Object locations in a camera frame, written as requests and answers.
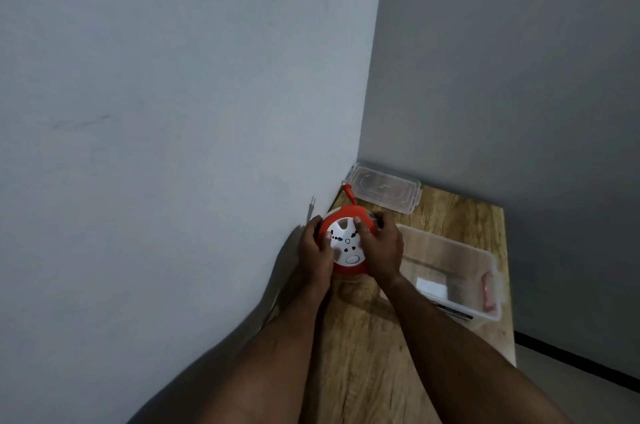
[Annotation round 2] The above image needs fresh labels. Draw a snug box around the person's left hand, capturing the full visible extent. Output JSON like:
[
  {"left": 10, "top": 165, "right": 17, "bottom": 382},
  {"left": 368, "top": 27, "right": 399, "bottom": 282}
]
[{"left": 297, "top": 215, "right": 336, "bottom": 293}]

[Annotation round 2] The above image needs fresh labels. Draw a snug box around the person's right hand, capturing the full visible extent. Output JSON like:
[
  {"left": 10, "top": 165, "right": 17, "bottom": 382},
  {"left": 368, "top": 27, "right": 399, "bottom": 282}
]
[{"left": 352, "top": 217, "right": 405, "bottom": 288}]

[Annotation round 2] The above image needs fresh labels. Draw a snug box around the orange extension cord reel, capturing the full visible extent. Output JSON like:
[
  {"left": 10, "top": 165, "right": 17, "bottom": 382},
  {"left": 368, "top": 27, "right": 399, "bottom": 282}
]
[{"left": 314, "top": 183, "right": 385, "bottom": 278}]

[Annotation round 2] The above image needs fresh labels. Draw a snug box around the person's right forearm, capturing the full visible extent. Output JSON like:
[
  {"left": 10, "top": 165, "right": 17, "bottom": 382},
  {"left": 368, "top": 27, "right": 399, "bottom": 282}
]
[{"left": 374, "top": 273, "right": 573, "bottom": 424}]

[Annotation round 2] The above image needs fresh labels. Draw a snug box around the person's left forearm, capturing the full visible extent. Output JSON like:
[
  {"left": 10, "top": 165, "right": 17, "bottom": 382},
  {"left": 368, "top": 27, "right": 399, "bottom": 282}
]
[{"left": 200, "top": 281, "right": 332, "bottom": 424}]

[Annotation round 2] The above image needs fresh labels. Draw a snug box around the clear plastic container lid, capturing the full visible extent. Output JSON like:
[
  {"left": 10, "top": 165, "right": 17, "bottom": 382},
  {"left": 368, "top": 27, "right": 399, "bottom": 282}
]
[{"left": 344, "top": 164, "right": 423, "bottom": 215}]

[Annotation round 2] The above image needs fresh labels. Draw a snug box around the white label sticker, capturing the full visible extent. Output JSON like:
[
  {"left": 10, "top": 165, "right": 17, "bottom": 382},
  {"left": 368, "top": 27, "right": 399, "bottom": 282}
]
[{"left": 416, "top": 278, "right": 449, "bottom": 300}]

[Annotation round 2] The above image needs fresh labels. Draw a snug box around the clear plastic storage box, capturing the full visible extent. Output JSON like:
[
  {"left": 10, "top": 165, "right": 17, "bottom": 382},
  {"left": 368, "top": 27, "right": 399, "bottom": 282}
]
[{"left": 380, "top": 224, "right": 503, "bottom": 328}]

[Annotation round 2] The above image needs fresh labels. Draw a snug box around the red box latch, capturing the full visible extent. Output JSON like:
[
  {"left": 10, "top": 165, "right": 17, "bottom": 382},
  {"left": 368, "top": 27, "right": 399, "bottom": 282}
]
[{"left": 481, "top": 272, "right": 498, "bottom": 313}]

